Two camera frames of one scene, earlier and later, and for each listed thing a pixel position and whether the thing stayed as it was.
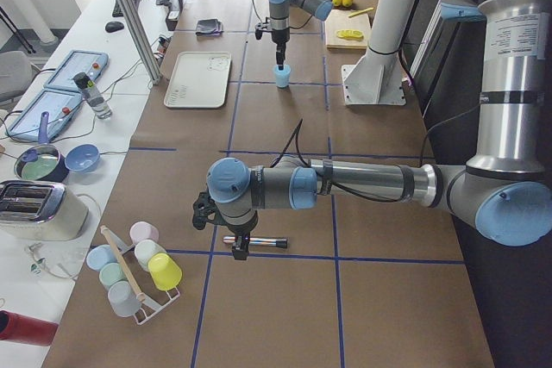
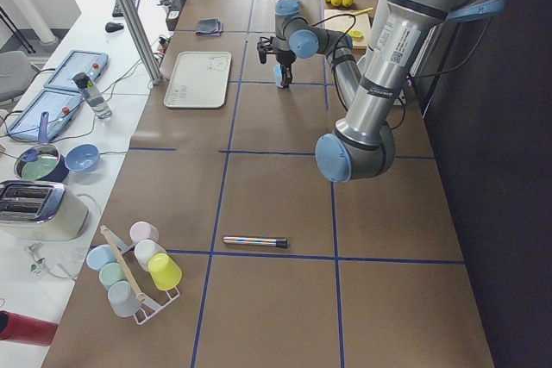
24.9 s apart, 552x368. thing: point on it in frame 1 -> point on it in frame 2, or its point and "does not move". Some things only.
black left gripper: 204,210 -> 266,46
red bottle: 26,329 does not move
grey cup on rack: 121,298 does not move
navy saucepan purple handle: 44,162 does not move
